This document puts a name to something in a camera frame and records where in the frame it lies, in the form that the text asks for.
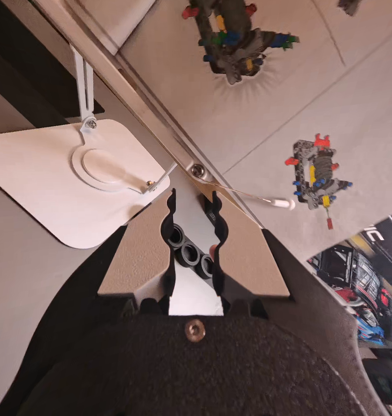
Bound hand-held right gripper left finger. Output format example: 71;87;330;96
97;188;177;306

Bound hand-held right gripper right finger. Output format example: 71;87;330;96
212;191;291;307

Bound lego instruction booklet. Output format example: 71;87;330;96
76;0;392;264

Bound black lego tire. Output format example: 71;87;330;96
168;224;186;250
180;241;203;268
198;253;215;279

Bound black lego set box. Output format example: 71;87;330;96
306;213;392;350

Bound white book stand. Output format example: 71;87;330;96
0;0;265;250

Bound page holder wire arm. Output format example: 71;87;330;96
191;164;296;211

